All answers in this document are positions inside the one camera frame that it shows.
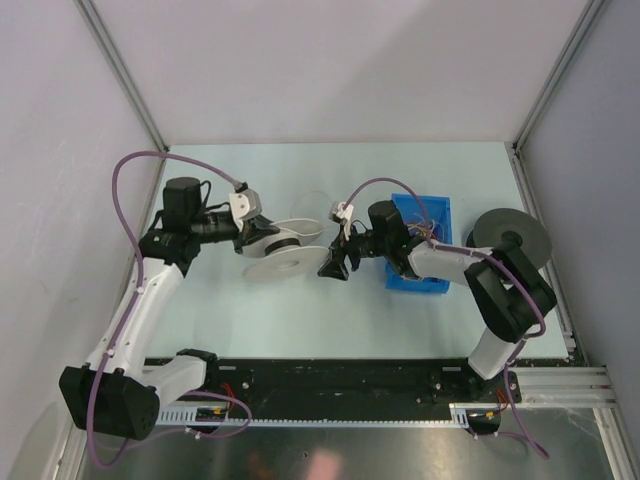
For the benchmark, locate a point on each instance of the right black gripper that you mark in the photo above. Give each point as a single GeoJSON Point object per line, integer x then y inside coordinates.
{"type": "Point", "coordinates": [335, 265]}

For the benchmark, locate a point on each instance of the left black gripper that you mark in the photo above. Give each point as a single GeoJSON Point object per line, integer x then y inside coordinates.
{"type": "Point", "coordinates": [253, 230]}

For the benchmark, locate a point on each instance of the white cable spool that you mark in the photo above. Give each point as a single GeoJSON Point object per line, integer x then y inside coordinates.
{"type": "Point", "coordinates": [290, 252]}

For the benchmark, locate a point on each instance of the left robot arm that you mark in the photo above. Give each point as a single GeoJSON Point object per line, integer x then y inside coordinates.
{"type": "Point", "coordinates": [112, 393]}

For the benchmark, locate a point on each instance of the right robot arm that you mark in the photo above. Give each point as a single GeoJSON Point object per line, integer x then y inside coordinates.
{"type": "Point", "coordinates": [511, 295]}

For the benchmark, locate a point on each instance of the blue plastic bin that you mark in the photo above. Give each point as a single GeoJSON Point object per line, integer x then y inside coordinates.
{"type": "Point", "coordinates": [437, 224]}

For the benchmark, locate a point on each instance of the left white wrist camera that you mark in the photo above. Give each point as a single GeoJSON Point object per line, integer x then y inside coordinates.
{"type": "Point", "coordinates": [245, 203]}

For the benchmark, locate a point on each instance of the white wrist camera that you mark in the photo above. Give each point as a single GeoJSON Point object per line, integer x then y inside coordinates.
{"type": "Point", "coordinates": [342, 213]}
{"type": "Point", "coordinates": [245, 203]}

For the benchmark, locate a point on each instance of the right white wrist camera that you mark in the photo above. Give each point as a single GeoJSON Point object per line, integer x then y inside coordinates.
{"type": "Point", "coordinates": [342, 213]}

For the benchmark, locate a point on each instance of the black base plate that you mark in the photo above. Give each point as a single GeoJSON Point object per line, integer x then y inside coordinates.
{"type": "Point", "coordinates": [349, 390]}

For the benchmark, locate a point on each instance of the dark grey cable spool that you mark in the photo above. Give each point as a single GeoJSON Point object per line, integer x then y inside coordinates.
{"type": "Point", "coordinates": [501, 225]}

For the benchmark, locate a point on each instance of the slotted grey cable duct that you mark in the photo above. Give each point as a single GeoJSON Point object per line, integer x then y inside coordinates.
{"type": "Point", "coordinates": [186, 416]}

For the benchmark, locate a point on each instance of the left aluminium frame post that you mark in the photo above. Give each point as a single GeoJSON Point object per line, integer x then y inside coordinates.
{"type": "Point", "coordinates": [114, 59]}

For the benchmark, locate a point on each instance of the aluminium frame post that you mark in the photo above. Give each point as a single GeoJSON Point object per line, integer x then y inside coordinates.
{"type": "Point", "coordinates": [114, 59]}
{"type": "Point", "coordinates": [583, 28]}

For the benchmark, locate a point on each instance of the right aluminium frame post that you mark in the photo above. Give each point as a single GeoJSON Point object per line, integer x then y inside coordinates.
{"type": "Point", "coordinates": [583, 28]}

